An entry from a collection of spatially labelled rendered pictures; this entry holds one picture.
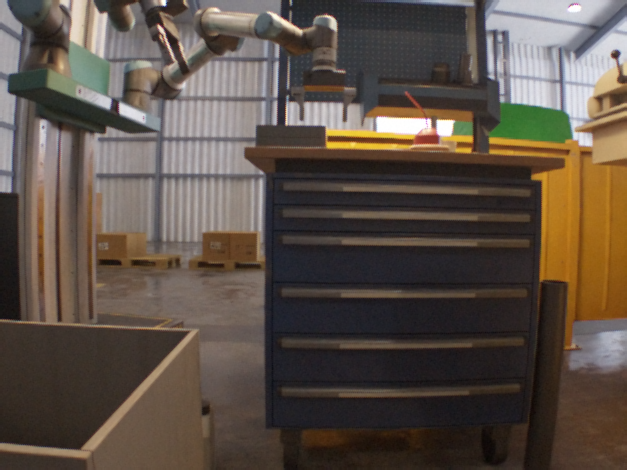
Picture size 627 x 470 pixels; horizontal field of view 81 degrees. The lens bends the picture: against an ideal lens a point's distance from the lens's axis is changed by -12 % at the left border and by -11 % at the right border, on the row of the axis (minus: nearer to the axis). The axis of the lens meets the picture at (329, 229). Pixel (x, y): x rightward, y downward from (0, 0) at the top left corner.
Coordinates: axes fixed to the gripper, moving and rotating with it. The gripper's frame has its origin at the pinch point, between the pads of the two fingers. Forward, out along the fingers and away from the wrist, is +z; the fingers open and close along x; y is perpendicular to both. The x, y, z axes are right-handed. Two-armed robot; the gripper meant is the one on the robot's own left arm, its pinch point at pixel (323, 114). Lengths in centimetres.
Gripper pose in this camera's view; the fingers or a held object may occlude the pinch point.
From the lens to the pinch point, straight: 130.0
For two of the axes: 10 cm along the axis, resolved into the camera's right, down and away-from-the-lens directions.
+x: 10.0, 0.2, 0.3
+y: 0.3, 0.2, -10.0
